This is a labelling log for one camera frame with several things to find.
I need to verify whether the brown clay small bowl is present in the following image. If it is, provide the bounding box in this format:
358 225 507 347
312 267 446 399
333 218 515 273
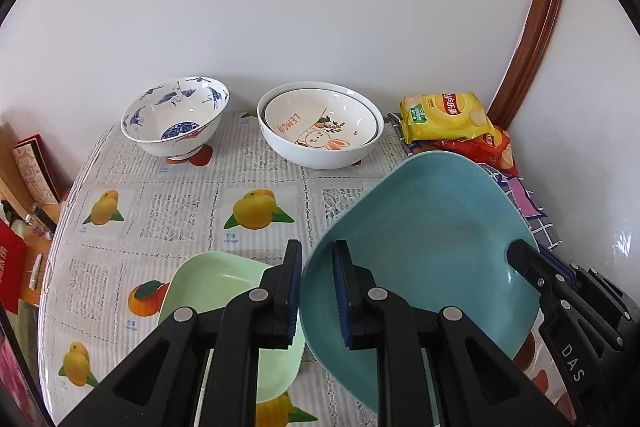
512 332 536 372

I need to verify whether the white stick on cabinet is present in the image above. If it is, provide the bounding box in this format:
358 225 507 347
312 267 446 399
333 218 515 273
28 254 43 291

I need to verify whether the grey checked cloth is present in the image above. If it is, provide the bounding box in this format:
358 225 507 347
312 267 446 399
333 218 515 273
385 113 561 251

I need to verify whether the teal square plate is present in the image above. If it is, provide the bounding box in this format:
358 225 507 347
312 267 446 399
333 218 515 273
299 152 538 410

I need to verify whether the red chips bag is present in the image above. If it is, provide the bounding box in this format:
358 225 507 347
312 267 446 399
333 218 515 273
431 126 518 176

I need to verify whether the wooden side cabinet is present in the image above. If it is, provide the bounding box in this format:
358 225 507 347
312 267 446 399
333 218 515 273
1 122 70 307

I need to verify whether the patterned brown book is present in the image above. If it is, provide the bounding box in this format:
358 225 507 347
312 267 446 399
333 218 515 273
12 134 61 205

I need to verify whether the large white outer bowl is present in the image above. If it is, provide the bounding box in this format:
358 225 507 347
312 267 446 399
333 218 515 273
257 81 384 170

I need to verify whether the blue pattern footed bowl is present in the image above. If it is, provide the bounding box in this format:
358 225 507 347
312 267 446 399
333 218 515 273
120 76 230 160

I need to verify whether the green square plate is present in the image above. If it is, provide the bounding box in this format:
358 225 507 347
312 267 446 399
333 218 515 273
157 251 305 403

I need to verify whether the brown wooden door frame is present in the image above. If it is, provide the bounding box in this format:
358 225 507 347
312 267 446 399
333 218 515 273
488 0 563 129

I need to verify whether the fruit print tablecloth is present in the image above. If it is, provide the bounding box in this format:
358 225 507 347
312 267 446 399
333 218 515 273
38 113 407 421

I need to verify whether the yellow chips bag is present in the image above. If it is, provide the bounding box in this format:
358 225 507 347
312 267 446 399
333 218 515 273
400 92 497 143

